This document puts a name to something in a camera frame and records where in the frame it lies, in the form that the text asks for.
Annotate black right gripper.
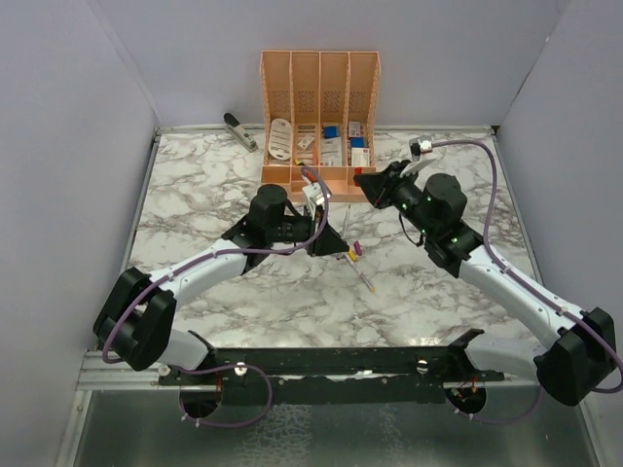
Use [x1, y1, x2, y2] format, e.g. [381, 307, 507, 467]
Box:
[355, 159, 436, 237]

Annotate red pen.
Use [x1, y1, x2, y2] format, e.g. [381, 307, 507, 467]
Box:
[341, 204, 351, 237]

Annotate yellow pen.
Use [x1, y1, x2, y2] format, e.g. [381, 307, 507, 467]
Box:
[344, 253, 375, 293]

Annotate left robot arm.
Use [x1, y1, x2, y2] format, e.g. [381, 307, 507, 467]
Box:
[93, 182, 348, 384]

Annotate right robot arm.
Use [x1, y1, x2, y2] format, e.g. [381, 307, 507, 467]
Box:
[354, 162, 616, 407]

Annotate white red card box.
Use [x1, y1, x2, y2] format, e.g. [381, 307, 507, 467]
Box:
[350, 147, 371, 167]

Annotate blue eraser box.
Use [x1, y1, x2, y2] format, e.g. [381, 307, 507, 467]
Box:
[349, 137, 368, 148]
[323, 126, 340, 139]

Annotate white paper packet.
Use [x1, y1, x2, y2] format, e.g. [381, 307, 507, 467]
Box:
[320, 137, 343, 166]

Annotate white red staples box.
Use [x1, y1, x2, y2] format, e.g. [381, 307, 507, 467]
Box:
[348, 121, 365, 138]

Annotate peach plastic desk organizer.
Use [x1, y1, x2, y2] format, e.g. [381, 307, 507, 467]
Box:
[260, 51, 381, 202]

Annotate white oval label card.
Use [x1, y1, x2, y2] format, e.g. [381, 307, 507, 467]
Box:
[268, 118, 293, 162]

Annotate black grey stapler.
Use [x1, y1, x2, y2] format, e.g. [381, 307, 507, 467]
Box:
[223, 112, 258, 153]

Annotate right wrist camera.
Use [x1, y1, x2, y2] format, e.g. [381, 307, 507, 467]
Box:
[400, 136, 436, 178]

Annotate black mounting rail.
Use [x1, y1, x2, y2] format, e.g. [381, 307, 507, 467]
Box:
[159, 330, 503, 406]

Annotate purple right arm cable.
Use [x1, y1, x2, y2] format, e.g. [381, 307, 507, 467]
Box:
[427, 139, 623, 423]

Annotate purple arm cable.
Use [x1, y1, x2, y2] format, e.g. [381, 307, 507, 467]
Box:
[427, 139, 623, 423]
[100, 164, 331, 429]

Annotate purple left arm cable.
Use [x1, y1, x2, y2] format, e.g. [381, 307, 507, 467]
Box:
[100, 164, 331, 429]

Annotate aluminium frame rail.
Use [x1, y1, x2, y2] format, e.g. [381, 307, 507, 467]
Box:
[78, 346, 537, 390]

